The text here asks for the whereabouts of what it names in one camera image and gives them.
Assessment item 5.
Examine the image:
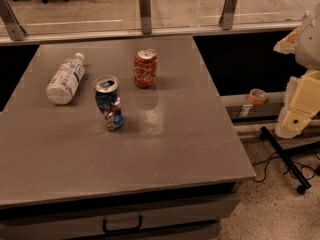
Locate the black floor cable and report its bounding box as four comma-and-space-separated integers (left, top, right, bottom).
252, 149, 320, 184

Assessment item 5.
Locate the black wheeled stand base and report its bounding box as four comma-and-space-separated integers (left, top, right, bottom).
260, 126, 320, 195

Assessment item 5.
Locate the grey cabinet drawer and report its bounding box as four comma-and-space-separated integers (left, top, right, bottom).
0, 181, 240, 240

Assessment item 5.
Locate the left metal glass bracket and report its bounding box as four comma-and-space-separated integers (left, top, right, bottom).
0, 0, 26, 41

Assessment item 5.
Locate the middle metal glass bracket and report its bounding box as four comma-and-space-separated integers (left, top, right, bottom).
139, 0, 152, 34

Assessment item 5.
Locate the blue redbull can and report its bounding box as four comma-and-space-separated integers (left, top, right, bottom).
94, 75, 124, 131

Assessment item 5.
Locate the red coca-cola can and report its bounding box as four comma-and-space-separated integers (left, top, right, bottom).
134, 49, 157, 88

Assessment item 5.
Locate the right metal glass bracket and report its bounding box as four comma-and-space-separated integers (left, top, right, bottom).
219, 0, 238, 30

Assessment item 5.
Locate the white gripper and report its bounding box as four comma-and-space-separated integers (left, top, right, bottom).
273, 3, 320, 139

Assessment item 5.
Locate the clear plastic water bottle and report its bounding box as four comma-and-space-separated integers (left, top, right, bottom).
46, 53, 85, 105

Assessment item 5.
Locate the black drawer handle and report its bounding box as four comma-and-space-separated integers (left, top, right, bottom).
102, 215, 143, 235

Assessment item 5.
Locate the metal glass bracket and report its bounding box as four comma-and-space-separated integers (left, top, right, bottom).
219, 0, 238, 30
139, 0, 152, 34
0, 0, 26, 41

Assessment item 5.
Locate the orange tape roll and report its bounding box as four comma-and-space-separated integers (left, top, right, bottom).
248, 88, 268, 105

